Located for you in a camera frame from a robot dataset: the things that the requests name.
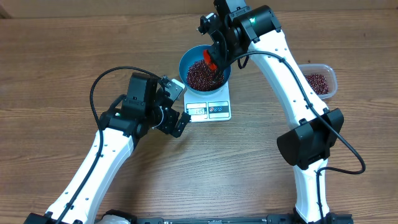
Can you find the white kitchen scale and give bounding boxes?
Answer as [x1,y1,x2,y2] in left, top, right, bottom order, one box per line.
[184,82,232,123]

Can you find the red beans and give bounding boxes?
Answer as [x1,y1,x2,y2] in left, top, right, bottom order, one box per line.
[186,58,330,95]

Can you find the blue bowl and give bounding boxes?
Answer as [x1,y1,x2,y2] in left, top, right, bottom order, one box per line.
[179,45,231,95]

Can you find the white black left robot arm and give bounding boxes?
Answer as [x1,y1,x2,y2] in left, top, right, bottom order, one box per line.
[25,72,190,223]

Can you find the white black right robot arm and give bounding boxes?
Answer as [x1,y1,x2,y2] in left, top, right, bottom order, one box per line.
[198,1,344,223]

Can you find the clear plastic container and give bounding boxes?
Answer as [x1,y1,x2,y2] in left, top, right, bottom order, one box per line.
[298,63,338,100]

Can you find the red scoop blue handle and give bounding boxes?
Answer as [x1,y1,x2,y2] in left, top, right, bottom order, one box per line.
[203,50,218,71]

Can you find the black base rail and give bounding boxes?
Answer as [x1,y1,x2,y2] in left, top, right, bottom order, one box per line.
[93,208,355,224]

